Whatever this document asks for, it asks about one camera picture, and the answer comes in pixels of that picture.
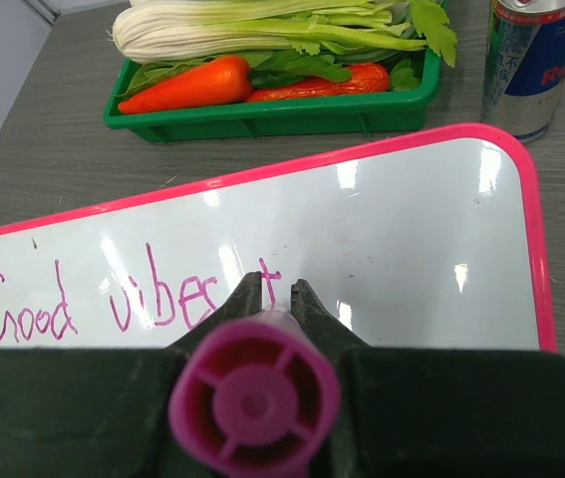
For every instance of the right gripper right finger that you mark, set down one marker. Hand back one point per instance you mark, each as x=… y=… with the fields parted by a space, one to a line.
x=436 y=412

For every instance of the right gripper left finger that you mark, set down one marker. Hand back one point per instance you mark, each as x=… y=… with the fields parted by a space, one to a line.
x=102 y=412

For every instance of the pink capped whiteboard marker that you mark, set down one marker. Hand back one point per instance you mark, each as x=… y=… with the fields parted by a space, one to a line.
x=255 y=399

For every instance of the pink framed whiteboard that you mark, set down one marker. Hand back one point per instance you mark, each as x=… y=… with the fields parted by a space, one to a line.
x=431 y=239

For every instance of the green plastic tray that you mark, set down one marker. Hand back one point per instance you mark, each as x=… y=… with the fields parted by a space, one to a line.
x=391 y=111

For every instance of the red chili pepper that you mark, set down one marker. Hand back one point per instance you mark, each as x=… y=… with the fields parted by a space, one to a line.
x=365 y=79

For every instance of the lower celery bok choy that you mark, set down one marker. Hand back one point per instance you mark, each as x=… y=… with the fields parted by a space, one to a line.
x=150 y=31

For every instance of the orange carrot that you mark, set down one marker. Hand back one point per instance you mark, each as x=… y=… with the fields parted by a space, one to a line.
x=220 y=82

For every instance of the green leaf spinach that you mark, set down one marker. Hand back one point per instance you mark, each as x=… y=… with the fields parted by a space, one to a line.
x=281 y=68

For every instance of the energy drink can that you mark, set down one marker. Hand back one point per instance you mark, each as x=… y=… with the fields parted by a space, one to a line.
x=524 y=69

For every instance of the left aluminium frame post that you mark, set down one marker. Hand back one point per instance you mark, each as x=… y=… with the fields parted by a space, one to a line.
x=44 y=9

